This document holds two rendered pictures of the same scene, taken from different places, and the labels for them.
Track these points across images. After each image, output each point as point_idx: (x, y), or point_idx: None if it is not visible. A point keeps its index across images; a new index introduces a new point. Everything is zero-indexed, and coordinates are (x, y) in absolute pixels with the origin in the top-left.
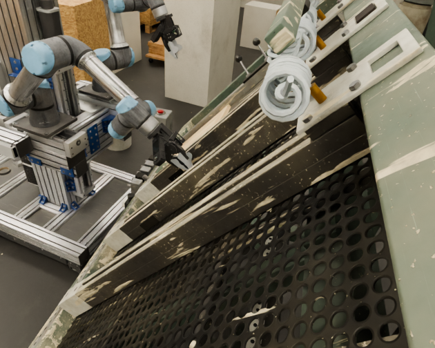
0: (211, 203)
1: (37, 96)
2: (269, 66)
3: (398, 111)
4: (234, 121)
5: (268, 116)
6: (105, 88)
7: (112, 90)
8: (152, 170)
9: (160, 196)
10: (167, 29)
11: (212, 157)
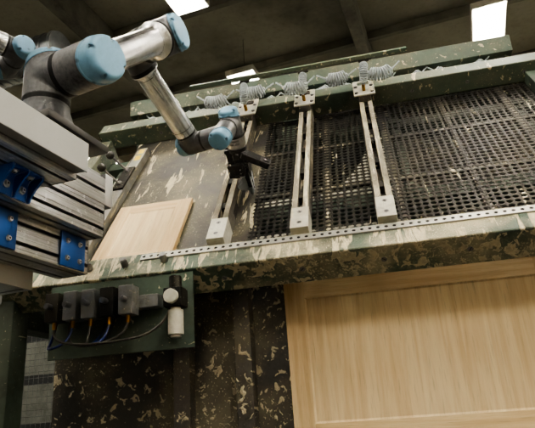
0: (373, 121)
1: None
2: (373, 68)
3: (394, 80)
4: None
5: (391, 73)
6: (176, 104)
7: (181, 107)
8: (134, 268)
9: (308, 170)
10: None
11: (310, 142)
